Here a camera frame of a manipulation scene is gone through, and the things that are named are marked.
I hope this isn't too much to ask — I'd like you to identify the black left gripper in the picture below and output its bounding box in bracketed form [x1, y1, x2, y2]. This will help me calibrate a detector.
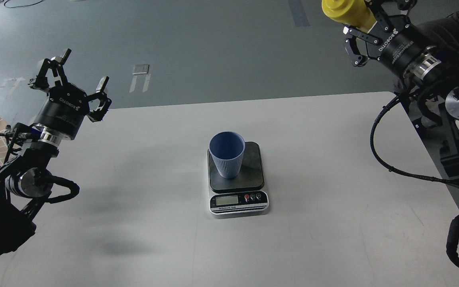
[29, 48, 112, 140]

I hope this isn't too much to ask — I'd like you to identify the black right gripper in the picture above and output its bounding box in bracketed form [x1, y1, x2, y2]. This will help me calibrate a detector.
[343, 0, 441, 80]

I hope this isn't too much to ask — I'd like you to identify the yellow squeeze bottle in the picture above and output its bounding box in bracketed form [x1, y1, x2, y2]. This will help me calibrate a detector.
[321, 0, 377, 31]

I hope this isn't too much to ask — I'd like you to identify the blue ribbed cup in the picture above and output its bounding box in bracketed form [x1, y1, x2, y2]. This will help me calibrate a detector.
[209, 131, 246, 179]

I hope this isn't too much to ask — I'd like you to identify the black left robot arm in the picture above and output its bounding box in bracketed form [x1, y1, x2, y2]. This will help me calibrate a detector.
[0, 49, 112, 256]

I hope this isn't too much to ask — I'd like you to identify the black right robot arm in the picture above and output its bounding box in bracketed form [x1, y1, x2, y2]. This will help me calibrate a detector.
[322, 0, 459, 188]

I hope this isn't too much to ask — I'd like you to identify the digital kitchen scale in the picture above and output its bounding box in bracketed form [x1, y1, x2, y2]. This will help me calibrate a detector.
[206, 142, 270, 218]

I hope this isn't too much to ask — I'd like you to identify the grey floor plate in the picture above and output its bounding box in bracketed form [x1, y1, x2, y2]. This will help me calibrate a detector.
[132, 64, 150, 76]

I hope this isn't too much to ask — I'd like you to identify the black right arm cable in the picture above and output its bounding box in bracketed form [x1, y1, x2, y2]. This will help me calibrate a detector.
[370, 94, 459, 198]

